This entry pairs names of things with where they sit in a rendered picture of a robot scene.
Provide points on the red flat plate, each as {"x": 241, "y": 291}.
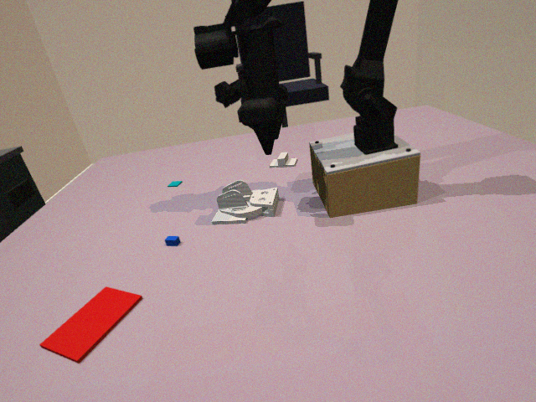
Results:
{"x": 85, "y": 329}

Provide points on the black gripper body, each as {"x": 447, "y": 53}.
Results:
{"x": 264, "y": 91}

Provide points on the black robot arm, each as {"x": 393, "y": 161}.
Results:
{"x": 363, "y": 83}

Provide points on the small blue block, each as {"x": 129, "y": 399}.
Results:
{"x": 172, "y": 241}

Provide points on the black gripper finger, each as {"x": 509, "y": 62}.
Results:
{"x": 282, "y": 107}
{"x": 266, "y": 133}

